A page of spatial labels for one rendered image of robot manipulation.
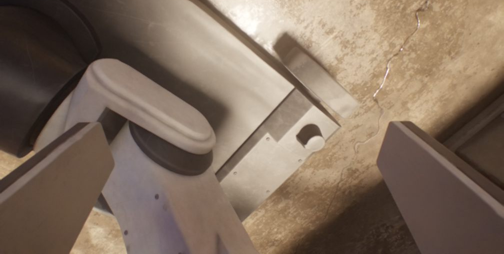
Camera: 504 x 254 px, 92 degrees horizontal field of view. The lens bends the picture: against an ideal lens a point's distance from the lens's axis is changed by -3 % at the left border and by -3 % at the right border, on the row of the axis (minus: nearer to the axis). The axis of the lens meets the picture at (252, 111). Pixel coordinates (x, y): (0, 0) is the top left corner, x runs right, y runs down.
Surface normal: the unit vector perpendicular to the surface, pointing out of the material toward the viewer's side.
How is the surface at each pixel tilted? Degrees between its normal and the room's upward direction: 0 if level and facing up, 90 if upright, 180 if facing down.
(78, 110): 0
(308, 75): 43
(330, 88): 18
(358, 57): 0
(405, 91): 0
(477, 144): 90
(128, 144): 52
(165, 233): 58
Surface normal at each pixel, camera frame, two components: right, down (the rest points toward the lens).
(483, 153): -0.73, -0.56
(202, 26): 0.15, 0.44
